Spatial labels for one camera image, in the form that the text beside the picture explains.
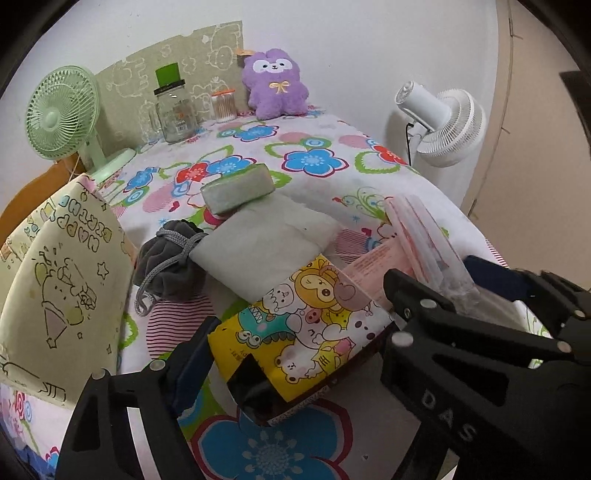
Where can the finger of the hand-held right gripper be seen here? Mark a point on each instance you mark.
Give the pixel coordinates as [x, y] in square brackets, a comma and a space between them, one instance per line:
[415, 300]
[494, 277]

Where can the floral tablecloth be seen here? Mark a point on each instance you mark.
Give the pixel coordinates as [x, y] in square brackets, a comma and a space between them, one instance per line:
[323, 184]

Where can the yellow cartoon tissue pack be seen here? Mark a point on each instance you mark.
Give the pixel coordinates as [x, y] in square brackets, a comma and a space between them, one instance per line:
[304, 323]

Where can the purple plush toy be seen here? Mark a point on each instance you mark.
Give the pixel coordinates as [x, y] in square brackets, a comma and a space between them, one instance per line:
[276, 83]

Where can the green desk fan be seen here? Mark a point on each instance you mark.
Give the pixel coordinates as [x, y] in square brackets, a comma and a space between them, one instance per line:
[62, 115]

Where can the cream cartoon gift bag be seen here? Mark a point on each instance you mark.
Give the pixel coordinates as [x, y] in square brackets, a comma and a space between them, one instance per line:
[60, 277]

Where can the white standing fan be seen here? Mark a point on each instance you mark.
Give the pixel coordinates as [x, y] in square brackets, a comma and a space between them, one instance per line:
[443, 124]

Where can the cotton swab box orange lid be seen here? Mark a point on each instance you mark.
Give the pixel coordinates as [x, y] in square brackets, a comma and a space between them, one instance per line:
[225, 106]

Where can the green sponge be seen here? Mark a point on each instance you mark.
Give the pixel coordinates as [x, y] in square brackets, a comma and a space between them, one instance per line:
[238, 187]

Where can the green cartoon patterned board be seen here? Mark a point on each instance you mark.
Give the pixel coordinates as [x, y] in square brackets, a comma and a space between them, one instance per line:
[134, 78]

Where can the beige door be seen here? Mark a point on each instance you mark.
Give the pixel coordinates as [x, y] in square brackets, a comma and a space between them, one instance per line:
[545, 115]

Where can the glass jar with green lid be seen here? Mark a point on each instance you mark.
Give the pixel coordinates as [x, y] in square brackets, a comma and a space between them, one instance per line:
[175, 115]

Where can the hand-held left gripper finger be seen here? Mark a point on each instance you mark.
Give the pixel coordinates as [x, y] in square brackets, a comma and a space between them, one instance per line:
[189, 374]

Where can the pink clear plastic packet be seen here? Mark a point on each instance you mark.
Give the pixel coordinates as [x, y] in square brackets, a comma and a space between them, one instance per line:
[415, 235]

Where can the wooden chair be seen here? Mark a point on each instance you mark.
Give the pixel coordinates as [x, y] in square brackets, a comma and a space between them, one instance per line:
[41, 194]

